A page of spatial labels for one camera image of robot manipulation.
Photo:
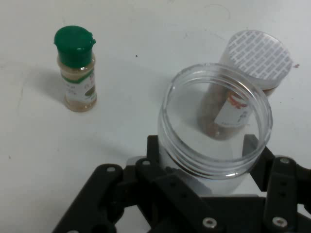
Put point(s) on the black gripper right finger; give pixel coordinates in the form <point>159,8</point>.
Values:
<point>281,194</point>

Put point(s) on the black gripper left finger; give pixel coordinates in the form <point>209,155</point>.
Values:
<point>107,199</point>

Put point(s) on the tall clear plastic jar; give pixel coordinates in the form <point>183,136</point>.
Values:
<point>211,170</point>

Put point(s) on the foil-sealed jar of brown nuts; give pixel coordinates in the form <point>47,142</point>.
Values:
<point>257,55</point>

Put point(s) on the green-capped spice bottle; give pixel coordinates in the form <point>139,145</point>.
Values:
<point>73,48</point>

